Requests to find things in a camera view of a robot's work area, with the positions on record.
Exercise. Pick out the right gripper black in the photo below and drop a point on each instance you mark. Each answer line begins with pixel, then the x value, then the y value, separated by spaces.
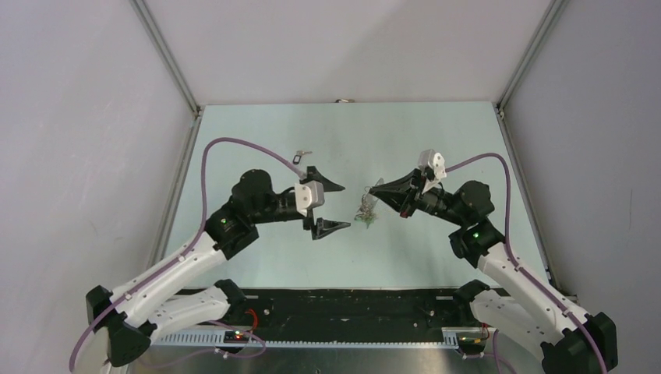
pixel 404 186

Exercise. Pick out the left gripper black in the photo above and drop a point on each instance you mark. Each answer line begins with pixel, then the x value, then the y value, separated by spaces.
pixel 323 227

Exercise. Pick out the green key tag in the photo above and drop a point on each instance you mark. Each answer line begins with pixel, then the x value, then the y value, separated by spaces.
pixel 368 218

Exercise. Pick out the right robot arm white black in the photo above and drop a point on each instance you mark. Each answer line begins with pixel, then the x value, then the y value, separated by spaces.
pixel 563 336

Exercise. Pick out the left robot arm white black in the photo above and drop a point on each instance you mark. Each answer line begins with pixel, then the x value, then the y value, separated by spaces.
pixel 139 312

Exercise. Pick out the right controller board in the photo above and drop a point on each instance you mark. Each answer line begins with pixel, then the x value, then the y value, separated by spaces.
pixel 472 341

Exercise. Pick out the controller board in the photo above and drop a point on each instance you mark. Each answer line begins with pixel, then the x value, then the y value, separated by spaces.
pixel 472 341
pixel 236 337

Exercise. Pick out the left controller board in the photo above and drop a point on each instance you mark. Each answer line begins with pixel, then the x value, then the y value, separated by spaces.
pixel 236 337

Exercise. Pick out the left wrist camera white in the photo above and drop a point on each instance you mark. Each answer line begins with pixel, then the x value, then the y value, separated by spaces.
pixel 308 196

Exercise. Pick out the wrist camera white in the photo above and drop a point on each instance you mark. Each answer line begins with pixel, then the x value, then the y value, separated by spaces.
pixel 432 167
pixel 308 196

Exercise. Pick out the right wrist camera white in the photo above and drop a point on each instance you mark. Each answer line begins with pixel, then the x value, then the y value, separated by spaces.
pixel 432 167

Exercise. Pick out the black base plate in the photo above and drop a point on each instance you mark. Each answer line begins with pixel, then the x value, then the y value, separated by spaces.
pixel 357 317

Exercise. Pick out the left aluminium frame post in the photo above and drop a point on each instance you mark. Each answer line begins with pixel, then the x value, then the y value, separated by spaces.
pixel 153 31

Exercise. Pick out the aluminium frame post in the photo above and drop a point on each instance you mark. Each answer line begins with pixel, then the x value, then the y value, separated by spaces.
pixel 153 31
pixel 549 20

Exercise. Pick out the right aluminium frame post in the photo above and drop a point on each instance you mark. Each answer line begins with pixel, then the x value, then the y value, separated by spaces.
pixel 549 20

